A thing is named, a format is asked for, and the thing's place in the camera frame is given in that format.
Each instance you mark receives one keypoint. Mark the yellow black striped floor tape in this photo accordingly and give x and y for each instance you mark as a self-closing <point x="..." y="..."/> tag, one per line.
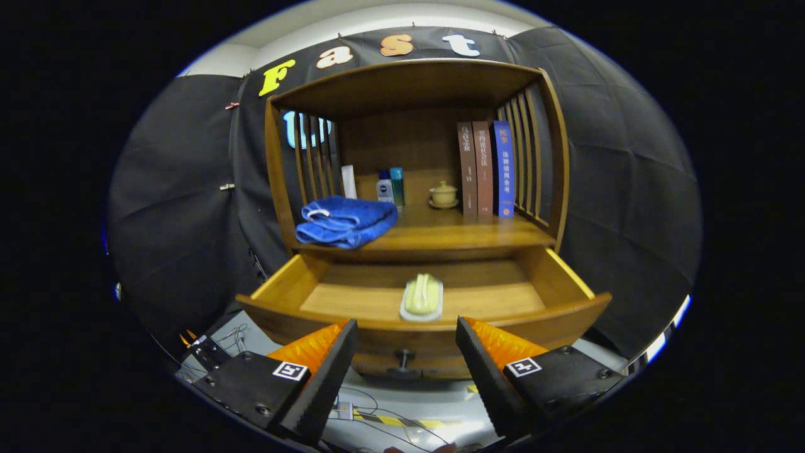
<point x="390" y="420"/>

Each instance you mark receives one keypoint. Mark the wooden cabinet countertop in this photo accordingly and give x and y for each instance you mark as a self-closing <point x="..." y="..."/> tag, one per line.
<point x="440" y="231"/>

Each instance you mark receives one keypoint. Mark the dark brown book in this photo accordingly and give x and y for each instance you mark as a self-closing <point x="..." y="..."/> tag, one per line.
<point x="466" y="170"/>

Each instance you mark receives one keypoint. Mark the white bottle with blue cap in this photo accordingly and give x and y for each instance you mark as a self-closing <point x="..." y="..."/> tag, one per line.
<point x="384" y="189"/>

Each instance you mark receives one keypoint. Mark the small white adapter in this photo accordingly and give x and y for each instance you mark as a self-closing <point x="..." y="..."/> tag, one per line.
<point x="344" y="411"/>

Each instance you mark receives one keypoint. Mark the white tube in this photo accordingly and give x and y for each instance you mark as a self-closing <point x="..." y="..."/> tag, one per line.
<point x="349" y="182"/>

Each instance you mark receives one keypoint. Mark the teal bottle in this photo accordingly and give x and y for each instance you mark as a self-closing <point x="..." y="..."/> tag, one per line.
<point x="398" y="182"/>

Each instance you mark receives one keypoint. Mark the blue book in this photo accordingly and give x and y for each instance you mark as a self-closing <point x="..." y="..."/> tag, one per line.
<point x="504" y="170"/>

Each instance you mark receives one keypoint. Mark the beige lidded teacup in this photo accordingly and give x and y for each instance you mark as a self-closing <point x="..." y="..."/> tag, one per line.
<point x="443" y="195"/>

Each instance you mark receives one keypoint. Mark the pale green soap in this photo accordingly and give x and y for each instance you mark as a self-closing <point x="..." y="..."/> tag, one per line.
<point x="421" y="296"/>

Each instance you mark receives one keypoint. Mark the brown wooden drawer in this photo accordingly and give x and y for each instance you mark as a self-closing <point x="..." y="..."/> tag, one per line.
<point x="352" y="296"/>

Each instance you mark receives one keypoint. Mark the reddish brown book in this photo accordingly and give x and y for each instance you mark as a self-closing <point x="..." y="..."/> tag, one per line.
<point x="483" y="170"/>

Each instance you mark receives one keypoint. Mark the black floor device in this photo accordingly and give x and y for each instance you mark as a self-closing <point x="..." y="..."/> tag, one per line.
<point x="210" y="353"/>

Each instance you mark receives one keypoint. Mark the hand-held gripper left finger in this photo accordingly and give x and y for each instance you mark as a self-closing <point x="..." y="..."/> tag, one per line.
<point x="327" y="371"/>

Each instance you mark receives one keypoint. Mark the white object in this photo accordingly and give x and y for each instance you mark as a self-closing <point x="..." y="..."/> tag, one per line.
<point x="670" y="327"/>

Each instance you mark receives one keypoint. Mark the black backdrop cloth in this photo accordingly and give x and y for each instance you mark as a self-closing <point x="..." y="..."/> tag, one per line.
<point x="629" y="189"/>

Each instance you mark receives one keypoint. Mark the folded blue towel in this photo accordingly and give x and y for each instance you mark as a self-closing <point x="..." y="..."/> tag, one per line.
<point x="346" y="220"/>

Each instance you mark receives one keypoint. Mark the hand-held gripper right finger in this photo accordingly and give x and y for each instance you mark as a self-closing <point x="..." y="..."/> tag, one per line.
<point x="487" y="371"/>

